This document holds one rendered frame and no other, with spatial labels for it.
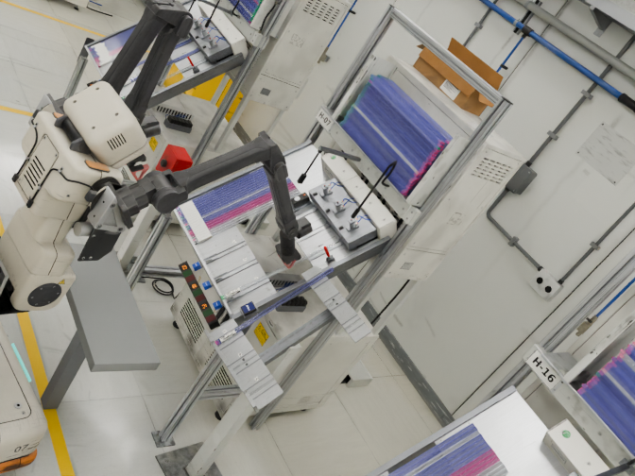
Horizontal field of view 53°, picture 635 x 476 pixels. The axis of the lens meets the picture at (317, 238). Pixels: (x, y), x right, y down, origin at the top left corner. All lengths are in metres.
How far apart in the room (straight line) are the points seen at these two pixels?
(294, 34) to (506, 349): 2.18
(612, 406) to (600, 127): 2.07
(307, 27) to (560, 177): 1.65
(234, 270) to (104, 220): 0.90
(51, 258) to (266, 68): 1.98
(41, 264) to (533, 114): 2.93
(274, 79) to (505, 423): 2.31
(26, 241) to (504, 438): 1.60
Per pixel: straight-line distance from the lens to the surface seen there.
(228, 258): 2.62
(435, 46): 2.66
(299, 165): 2.89
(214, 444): 2.69
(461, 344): 4.08
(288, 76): 3.74
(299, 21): 3.59
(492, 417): 2.22
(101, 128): 1.81
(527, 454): 2.19
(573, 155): 3.85
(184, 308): 3.29
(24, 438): 2.40
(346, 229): 2.54
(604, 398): 2.08
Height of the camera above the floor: 2.12
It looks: 25 degrees down
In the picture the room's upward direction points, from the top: 35 degrees clockwise
